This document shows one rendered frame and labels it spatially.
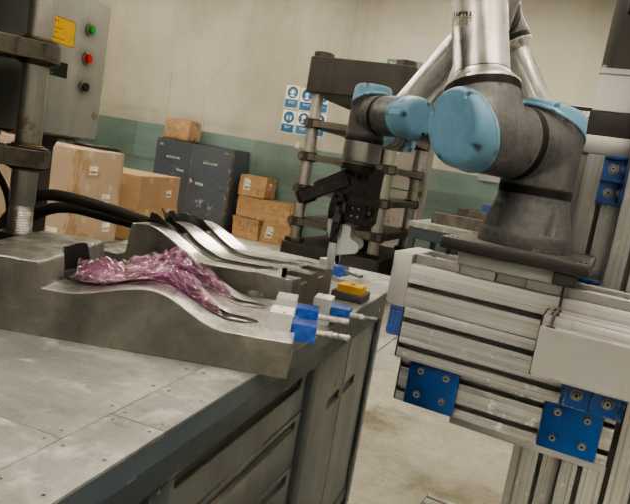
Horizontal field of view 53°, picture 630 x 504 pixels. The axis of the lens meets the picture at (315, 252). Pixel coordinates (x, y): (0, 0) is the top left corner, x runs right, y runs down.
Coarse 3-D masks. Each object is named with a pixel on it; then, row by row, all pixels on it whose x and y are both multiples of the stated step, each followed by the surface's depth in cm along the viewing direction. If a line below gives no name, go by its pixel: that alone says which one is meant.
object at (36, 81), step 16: (32, 0) 146; (48, 0) 146; (32, 16) 146; (48, 16) 147; (32, 32) 147; (48, 32) 148; (32, 64) 148; (32, 80) 148; (32, 96) 149; (32, 112) 149; (16, 128) 150; (32, 128) 150; (32, 144) 151; (16, 176) 151; (32, 176) 153; (16, 192) 152; (32, 192) 154; (16, 208) 152; (32, 208) 155; (16, 224) 153
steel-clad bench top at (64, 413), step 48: (384, 288) 180; (0, 336) 90; (0, 384) 74; (48, 384) 77; (96, 384) 79; (144, 384) 82; (192, 384) 84; (240, 384) 88; (0, 432) 63; (48, 432) 65; (96, 432) 67; (144, 432) 68; (0, 480) 55; (48, 480) 56
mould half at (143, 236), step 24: (120, 240) 150; (144, 240) 131; (168, 240) 129; (216, 264) 128; (264, 264) 135; (312, 264) 144; (240, 288) 125; (264, 288) 123; (288, 288) 121; (312, 288) 133
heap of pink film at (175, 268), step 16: (144, 256) 110; (160, 256) 110; (176, 256) 109; (80, 272) 101; (96, 272) 99; (112, 272) 99; (128, 272) 98; (144, 272) 97; (160, 272) 97; (176, 272) 98; (192, 272) 108; (208, 272) 109; (176, 288) 97; (192, 288) 97; (224, 288) 110; (208, 304) 99
